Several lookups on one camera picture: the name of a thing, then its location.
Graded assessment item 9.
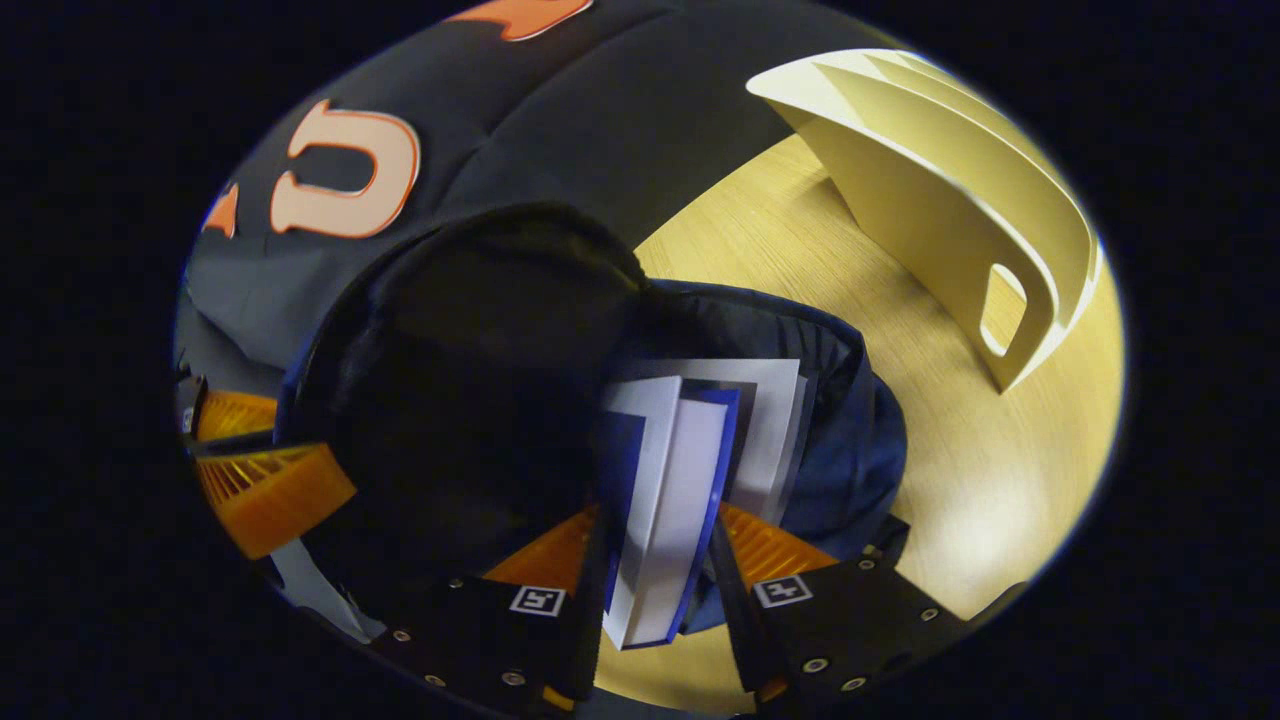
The white bookshelf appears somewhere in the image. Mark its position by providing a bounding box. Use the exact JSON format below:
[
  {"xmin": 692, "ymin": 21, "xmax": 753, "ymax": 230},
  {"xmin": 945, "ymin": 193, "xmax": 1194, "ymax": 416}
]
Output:
[{"xmin": 745, "ymin": 48, "xmax": 1104, "ymax": 394}]

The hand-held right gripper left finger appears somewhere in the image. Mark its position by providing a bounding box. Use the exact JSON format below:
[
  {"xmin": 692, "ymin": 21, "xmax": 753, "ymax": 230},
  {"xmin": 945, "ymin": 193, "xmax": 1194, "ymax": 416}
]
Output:
[{"xmin": 370, "ymin": 505, "xmax": 613, "ymax": 716}]

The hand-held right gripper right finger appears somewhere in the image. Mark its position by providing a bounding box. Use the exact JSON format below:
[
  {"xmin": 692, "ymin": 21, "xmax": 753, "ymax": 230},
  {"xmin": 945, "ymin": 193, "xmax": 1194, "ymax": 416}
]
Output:
[{"xmin": 705, "ymin": 500, "xmax": 966, "ymax": 716}]

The dark blue book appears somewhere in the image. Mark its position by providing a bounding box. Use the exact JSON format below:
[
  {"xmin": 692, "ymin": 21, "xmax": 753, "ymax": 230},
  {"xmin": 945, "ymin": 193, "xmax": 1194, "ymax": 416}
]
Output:
[{"xmin": 598, "ymin": 375, "xmax": 741, "ymax": 651}]

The blue schoolbag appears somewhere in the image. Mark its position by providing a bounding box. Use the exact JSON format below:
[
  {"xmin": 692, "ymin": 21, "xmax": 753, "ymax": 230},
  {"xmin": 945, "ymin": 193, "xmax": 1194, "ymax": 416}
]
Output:
[{"xmin": 275, "ymin": 203, "xmax": 911, "ymax": 636}]

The grey book with white spine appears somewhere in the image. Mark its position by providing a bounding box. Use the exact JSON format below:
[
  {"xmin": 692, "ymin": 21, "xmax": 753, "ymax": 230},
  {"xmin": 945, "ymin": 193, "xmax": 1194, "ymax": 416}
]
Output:
[{"xmin": 620, "ymin": 358, "xmax": 816, "ymax": 526}]

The black backdrop cloth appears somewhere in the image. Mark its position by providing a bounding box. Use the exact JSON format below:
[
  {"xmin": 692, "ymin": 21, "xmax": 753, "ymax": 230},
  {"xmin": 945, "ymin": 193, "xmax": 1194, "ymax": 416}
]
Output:
[{"xmin": 175, "ymin": 0, "xmax": 901, "ymax": 401}]

